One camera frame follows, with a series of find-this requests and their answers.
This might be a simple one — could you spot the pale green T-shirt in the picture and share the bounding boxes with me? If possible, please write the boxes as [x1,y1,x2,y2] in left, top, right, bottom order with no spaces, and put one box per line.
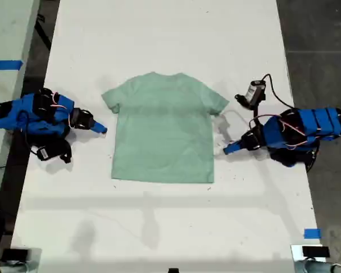
[101,72,230,184]

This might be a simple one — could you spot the long blue tape strip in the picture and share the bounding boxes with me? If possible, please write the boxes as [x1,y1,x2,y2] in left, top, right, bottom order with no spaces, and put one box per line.
[0,59,24,71]

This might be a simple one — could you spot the square blue tape piece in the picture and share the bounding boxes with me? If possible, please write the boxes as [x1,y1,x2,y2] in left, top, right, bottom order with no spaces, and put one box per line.
[303,228,322,239]

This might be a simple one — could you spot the metal clamp plate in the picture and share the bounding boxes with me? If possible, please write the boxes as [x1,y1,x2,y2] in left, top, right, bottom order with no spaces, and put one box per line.
[290,243,332,273]
[10,247,43,273]

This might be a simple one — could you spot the small black box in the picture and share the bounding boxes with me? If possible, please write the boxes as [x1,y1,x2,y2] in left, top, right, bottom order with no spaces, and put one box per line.
[302,246,330,258]
[1,248,29,261]

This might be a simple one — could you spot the grey pipe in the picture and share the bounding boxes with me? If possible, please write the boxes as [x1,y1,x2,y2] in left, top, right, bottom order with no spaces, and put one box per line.
[294,259,341,273]
[0,263,29,273]

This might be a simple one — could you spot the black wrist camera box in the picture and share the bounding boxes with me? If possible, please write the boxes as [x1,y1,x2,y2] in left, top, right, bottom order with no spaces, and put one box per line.
[35,146,57,162]
[234,80,267,109]

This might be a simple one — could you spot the black camera cable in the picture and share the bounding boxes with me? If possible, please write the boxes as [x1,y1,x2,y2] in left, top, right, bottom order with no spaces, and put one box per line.
[16,110,38,156]
[260,73,296,110]

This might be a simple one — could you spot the black base cable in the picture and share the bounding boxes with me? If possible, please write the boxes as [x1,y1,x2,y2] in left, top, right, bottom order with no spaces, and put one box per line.
[306,140,321,173]

